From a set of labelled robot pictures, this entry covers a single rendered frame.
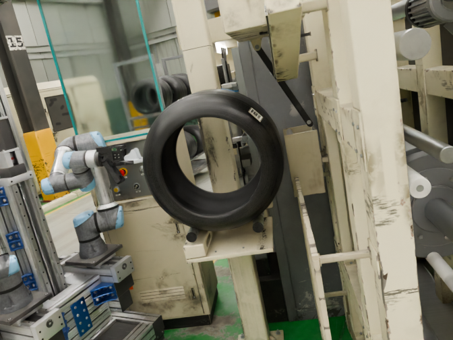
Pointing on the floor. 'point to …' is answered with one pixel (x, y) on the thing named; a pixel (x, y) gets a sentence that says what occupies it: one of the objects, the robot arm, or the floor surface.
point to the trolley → (178, 86)
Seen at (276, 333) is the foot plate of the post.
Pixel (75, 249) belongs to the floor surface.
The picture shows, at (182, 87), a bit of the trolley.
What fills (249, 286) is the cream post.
